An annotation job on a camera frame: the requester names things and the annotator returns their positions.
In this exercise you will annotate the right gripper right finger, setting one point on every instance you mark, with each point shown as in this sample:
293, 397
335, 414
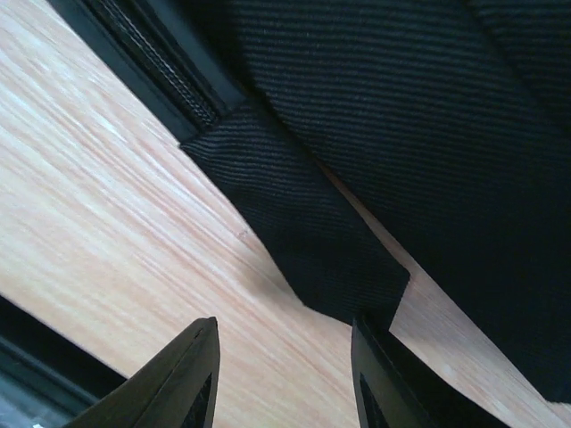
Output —
394, 388

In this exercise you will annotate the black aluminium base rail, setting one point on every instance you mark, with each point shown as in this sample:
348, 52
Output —
46, 380

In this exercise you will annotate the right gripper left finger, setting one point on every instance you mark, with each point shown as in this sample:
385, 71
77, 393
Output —
176, 388

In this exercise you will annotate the black necktie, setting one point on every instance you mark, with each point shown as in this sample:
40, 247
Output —
448, 120

